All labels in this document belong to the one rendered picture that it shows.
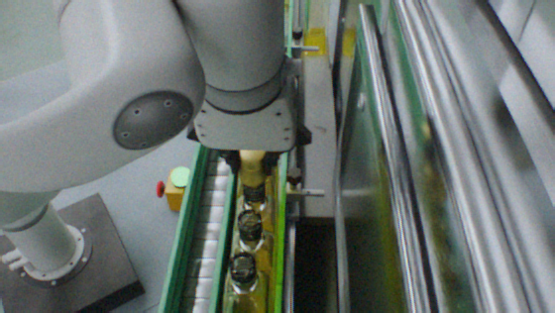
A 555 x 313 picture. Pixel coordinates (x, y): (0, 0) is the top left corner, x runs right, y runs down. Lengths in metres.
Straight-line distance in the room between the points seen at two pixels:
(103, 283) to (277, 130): 0.58
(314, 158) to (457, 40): 0.66
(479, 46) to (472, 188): 0.08
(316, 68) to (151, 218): 0.57
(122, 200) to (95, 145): 0.83
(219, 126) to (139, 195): 0.68
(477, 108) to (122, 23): 0.20
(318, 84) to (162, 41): 0.89
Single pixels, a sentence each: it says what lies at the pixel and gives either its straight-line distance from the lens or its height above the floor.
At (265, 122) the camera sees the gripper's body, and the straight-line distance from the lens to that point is 0.39.
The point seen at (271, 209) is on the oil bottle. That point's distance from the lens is 0.58.
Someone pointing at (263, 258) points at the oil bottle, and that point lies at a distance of 0.54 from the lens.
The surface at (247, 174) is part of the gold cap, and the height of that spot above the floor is 1.17.
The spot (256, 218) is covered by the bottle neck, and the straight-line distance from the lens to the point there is 0.51.
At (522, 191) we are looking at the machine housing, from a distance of 0.21.
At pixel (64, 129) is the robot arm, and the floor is 1.42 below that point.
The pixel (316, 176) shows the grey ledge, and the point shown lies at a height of 0.88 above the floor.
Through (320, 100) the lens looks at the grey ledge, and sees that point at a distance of 1.05.
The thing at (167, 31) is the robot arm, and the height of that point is 1.44.
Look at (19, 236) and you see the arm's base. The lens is 0.84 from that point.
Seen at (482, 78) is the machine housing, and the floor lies 1.42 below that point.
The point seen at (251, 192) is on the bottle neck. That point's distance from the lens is 0.54.
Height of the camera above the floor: 1.56
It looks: 48 degrees down
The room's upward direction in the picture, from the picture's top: straight up
